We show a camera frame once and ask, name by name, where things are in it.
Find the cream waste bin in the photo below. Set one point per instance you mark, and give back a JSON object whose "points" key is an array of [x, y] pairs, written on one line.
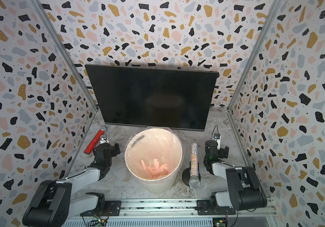
{"points": [[154, 176]]}

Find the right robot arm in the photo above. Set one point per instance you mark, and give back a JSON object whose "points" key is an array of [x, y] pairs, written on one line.
{"points": [[244, 191]]}

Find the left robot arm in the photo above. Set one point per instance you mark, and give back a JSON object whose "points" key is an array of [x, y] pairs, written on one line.
{"points": [[53, 203]]}

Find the black flat monitor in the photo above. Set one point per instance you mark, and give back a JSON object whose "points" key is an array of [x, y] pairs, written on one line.
{"points": [[134, 96]]}

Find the discarded pink notes pile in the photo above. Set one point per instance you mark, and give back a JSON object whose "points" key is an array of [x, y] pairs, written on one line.
{"points": [[154, 170]]}

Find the black round microphone stand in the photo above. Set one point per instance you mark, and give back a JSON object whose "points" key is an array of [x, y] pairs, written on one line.
{"points": [[185, 176]]}

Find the silver glitter microphone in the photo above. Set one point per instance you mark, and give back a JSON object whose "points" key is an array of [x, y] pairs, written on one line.
{"points": [[194, 167]]}

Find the red glitter microphone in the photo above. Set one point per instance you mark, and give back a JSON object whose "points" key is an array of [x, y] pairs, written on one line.
{"points": [[96, 139]]}

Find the right green circuit board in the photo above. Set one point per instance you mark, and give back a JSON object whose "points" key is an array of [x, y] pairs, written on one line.
{"points": [[219, 222]]}

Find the green circuit board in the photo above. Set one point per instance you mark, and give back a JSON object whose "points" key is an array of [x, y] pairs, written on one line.
{"points": [[219, 222], [97, 222]]}

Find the left green circuit board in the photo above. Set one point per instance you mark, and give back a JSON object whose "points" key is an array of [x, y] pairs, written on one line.
{"points": [[97, 222]]}

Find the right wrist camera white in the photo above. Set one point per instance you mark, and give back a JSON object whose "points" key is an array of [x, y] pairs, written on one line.
{"points": [[216, 136]]}

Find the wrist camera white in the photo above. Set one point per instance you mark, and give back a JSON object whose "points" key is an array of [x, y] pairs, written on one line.
{"points": [[216, 136], [103, 139]]}

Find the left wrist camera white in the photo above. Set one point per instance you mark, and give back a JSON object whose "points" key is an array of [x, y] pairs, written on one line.
{"points": [[103, 139]]}

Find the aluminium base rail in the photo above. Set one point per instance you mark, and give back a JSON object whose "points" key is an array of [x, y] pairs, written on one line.
{"points": [[178, 213]]}

